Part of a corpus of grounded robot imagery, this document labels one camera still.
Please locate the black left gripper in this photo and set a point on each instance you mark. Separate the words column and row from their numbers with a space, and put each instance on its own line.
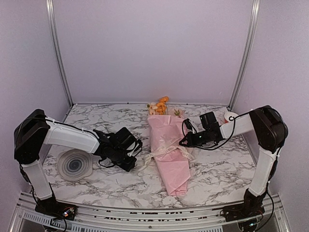
column 129, row 165

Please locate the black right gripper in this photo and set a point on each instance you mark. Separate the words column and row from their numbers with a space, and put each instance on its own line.
column 190, row 141

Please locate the cream printed ribbon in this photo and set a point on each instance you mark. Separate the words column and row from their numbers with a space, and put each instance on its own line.
column 164, row 149

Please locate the pink wrapping paper sheet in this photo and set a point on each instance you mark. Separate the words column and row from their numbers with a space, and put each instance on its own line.
column 172, row 159

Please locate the orange fake flower stem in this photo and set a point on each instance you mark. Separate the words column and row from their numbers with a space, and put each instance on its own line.
column 161, row 107

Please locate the peach fake flower stem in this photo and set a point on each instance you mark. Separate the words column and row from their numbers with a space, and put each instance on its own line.
column 152, row 108

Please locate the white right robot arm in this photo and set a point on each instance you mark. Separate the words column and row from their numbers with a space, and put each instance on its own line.
column 264, row 122

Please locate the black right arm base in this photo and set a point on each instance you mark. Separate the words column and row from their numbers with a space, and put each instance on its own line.
column 252, row 206

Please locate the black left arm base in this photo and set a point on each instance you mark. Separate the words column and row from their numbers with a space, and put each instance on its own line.
column 52, row 207

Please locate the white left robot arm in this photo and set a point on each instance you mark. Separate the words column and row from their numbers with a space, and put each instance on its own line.
column 94, row 165

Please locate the orange bowl white inside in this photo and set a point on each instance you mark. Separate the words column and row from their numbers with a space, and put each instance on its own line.
column 229, row 117

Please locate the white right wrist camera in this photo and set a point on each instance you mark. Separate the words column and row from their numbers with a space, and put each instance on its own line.
column 191, row 126

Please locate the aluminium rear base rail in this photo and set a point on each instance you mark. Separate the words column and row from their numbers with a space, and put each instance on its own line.
column 133, row 103

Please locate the aluminium front rail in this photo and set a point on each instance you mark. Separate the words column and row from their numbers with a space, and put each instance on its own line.
column 90, row 218

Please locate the aluminium frame post right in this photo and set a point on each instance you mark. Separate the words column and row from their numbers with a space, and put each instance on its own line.
column 246, row 53

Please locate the aluminium frame post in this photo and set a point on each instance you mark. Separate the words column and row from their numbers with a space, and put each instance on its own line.
column 246, row 53
column 57, row 51

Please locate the aluminium frame post left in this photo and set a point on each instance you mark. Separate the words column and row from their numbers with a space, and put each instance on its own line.
column 57, row 51

